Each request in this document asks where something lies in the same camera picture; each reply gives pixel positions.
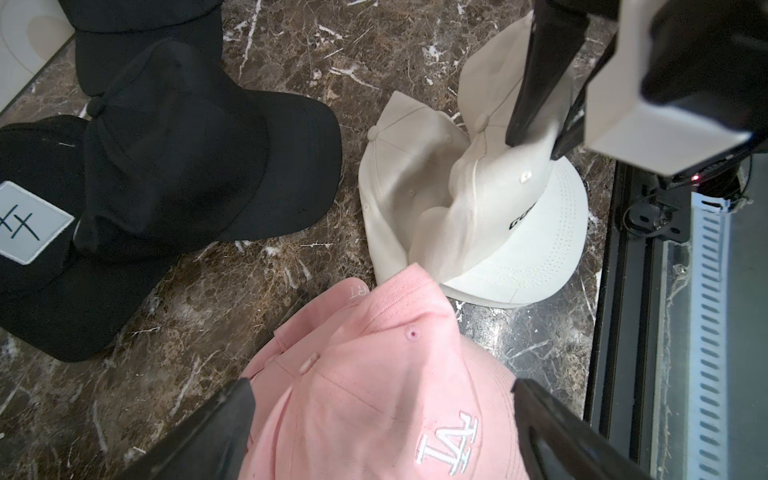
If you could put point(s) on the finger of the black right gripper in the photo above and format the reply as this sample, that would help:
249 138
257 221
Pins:
557 33

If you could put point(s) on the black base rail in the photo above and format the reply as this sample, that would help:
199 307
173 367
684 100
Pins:
678 375

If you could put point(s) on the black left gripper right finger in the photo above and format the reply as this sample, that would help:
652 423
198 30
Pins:
555 444

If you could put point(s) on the beige Colorado cap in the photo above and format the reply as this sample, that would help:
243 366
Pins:
405 171

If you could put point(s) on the pink cap with logo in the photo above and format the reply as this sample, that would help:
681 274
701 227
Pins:
380 384

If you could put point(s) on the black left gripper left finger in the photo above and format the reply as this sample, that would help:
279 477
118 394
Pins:
209 444

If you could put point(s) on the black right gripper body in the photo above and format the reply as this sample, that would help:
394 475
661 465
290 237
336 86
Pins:
682 85

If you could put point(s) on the black cap white patch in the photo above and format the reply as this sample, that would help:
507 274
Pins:
54 298

